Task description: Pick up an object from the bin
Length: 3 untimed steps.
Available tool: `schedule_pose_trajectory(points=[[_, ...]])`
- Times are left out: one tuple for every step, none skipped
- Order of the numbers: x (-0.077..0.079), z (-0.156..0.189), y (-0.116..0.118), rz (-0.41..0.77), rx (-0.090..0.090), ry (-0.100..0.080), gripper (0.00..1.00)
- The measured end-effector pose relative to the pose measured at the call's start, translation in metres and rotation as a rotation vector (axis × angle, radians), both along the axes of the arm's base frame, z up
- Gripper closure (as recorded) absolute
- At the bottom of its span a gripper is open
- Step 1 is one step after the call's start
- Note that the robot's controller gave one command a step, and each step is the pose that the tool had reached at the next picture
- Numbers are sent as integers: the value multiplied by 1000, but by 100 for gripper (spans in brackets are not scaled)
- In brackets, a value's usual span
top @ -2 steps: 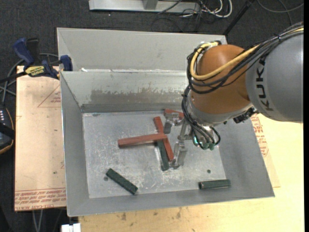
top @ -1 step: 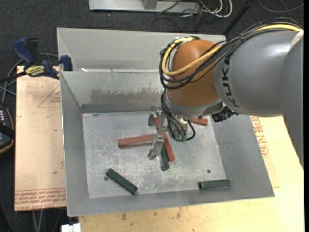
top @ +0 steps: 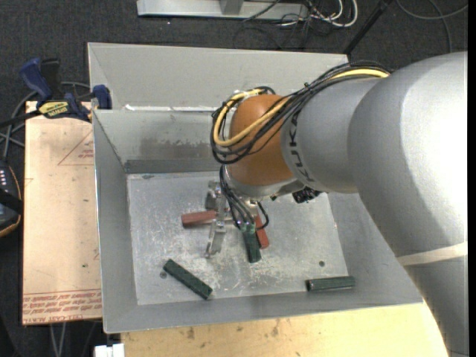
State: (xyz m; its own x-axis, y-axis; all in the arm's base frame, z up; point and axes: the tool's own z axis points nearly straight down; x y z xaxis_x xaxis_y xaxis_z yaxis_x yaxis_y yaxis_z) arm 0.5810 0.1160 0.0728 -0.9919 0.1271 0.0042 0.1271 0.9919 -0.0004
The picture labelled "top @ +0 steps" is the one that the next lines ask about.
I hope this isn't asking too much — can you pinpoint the brown cardboard board, red print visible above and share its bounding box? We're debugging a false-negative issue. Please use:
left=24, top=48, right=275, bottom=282
left=22, top=100, right=103, bottom=327

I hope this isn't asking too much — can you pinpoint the grey metal bin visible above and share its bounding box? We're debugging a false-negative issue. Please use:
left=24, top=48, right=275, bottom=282
left=87, top=42, right=425, bottom=335

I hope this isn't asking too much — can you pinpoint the red-brown flat block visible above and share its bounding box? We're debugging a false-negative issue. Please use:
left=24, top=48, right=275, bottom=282
left=181, top=210, right=219, bottom=229
left=254, top=215, right=270, bottom=250

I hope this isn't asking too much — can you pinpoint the dark green flat block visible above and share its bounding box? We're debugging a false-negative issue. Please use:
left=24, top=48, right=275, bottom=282
left=162, top=258, right=214, bottom=301
left=242, top=230, right=263, bottom=264
left=305, top=275, right=356, bottom=294

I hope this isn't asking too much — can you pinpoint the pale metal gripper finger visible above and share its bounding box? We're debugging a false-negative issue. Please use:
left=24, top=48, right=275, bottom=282
left=214, top=222, right=227, bottom=254
left=204, top=222, right=220, bottom=259

